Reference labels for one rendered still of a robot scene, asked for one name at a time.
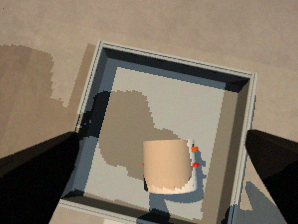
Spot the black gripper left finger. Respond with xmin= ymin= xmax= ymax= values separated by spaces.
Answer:
xmin=0 ymin=132 xmax=79 ymax=224

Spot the grey square tray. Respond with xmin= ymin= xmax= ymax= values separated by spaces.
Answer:
xmin=57 ymin=39 xmax=258 ymax=224

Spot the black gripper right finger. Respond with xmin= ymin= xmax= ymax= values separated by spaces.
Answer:
xmin=245 ymin=130 xmax=298 ymax=224

